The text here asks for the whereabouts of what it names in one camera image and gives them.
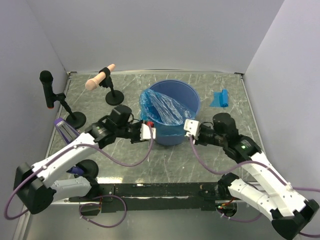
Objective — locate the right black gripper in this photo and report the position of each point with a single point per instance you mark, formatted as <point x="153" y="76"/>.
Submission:
<point x="199" y="141"/>

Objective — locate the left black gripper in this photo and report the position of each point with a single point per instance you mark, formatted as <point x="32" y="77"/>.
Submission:
<point x="137" y="139"/>

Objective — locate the blue plastic trash bin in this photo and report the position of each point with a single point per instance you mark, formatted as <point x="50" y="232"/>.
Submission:
<point x="183" y="93"/>

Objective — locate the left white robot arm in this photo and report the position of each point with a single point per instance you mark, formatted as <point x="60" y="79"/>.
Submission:
<point x="38" y="185"/>

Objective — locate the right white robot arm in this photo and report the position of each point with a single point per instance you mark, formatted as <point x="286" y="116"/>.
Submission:
<point x="287" y="209"/>

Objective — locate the blue trash bag roll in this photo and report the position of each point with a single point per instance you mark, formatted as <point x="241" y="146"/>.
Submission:
<point x="220" y="99"/>

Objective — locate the beige microphone on stand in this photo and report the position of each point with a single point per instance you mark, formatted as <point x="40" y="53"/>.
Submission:
<point x="103" y="79"/>

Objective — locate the black microphone on stand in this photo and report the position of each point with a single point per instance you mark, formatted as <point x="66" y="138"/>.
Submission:
<point x="75" y="119"/>

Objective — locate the purple microphone on stand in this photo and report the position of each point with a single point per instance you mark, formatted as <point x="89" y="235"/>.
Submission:
<point x="85" y="168"/>

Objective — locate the purple clear box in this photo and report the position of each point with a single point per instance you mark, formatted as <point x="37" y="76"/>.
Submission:
<point x="66" y="131"/>

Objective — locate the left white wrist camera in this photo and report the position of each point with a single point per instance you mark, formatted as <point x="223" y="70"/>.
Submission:
<point x="147" y="130"/>

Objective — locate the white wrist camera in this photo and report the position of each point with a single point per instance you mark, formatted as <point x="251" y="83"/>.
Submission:
<point x="147" y="130"/>
<point x="192" y="128"/>

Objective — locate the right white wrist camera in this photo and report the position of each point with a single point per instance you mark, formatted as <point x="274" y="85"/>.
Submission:
<point x="192" y="128"/>

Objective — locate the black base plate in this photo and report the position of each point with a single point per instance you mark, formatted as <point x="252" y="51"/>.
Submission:
<point x="167" y="196"/>

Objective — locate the aluminium rail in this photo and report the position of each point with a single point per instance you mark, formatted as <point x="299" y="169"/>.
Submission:
<point x="239" y="190"/>

